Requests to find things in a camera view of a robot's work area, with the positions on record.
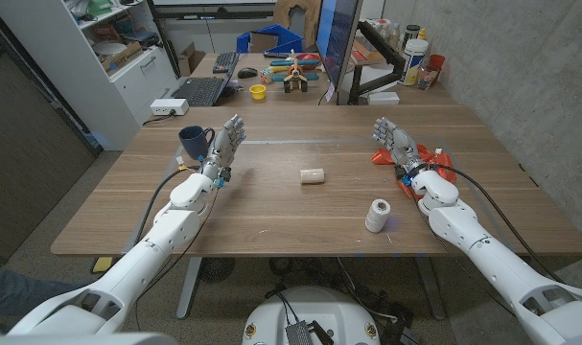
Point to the beige bandage roll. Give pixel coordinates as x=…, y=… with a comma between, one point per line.
x=312, y=176

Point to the black keyboard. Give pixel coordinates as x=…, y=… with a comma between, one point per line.
x=225, y=62

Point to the white canister blue label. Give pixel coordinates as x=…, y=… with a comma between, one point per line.
x=412, y=62

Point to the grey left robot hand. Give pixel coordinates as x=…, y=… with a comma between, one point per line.
x=225, y=144

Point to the black computer mouse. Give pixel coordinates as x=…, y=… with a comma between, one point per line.
x=247, y=73

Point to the red cup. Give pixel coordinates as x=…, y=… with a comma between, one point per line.
x=436, y=61

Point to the white robot torso base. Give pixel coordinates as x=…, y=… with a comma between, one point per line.
x=319, y=306

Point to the white shelf cabinet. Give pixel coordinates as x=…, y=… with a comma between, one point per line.
x=127, y=96

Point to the yellow bottle cap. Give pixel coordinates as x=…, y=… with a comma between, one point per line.
x=422, y=34

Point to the round black fan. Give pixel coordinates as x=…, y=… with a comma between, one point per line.
x=217, y=269

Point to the clear glass jar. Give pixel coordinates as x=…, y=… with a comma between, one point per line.
x=427, y=77

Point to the black laptop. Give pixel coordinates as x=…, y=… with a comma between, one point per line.
x=202, y=91

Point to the brown cardboard cutout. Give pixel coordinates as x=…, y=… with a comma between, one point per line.
x=314, y=14

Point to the cardboard box with open flaps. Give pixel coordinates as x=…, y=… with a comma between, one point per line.
x=190, y=60

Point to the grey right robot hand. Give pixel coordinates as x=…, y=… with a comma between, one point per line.
x=401, y=144

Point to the person leg in jeans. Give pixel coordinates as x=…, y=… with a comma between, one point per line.
x=12, y=292

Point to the printed cardboard box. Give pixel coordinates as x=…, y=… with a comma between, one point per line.
x=125, y=56

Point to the wooden toy airplane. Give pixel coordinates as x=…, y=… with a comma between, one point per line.
x=295, y=74

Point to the colourful toy cube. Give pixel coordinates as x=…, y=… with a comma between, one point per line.
x=267, y=76

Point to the computer monitor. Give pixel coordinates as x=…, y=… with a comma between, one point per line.
x=336, y=33

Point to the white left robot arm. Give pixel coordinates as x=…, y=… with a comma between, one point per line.
x=175, y=225

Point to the yellow floor pad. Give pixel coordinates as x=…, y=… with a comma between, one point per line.
x=102, y=264

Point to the red bowl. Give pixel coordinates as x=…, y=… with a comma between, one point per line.
x=310, y=58

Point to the blue plastic bin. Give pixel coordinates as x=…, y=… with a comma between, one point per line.
x=283, y=36

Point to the white power strip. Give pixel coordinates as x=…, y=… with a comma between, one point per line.
x=169, y=106

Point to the white bowl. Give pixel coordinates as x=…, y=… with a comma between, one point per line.
x=108, y=48

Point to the small yellow cup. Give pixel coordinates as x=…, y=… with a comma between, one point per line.
x=258, y=92

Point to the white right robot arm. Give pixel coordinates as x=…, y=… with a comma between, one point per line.
x=463, y=225

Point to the small white box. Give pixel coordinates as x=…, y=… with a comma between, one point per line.
x=383, y=98

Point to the black-lid jar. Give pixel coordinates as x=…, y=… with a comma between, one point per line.
x=411, y=34

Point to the dark blue mug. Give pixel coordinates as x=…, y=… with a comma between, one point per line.
x=193, y=141

